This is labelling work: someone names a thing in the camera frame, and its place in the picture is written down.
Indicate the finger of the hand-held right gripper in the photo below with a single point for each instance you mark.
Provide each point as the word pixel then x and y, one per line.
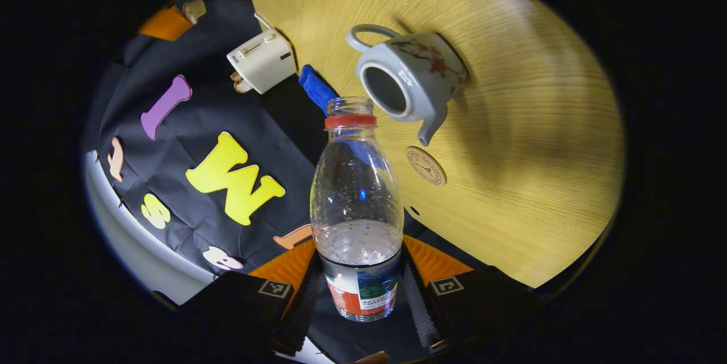
pixel 166 24

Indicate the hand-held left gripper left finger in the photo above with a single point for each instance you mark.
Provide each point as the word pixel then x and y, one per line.
pixel 301 307

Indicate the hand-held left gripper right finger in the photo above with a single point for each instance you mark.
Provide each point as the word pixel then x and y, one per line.
pixel 423 307

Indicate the clear plastic water bottle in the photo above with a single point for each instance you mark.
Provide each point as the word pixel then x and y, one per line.
pixel 355 205

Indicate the round brown coaster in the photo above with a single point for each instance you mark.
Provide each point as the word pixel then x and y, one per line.
pixel 426 165

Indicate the white ceramic teacup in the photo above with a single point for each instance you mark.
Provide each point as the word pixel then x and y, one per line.
pixel 420 74

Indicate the bread slice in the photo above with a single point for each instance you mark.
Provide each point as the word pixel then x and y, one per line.
pixel 241 84

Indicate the white toaster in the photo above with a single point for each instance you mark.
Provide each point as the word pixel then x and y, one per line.
pixel 261 60

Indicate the blue folded towel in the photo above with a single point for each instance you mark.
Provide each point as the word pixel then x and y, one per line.
pixel 317 88

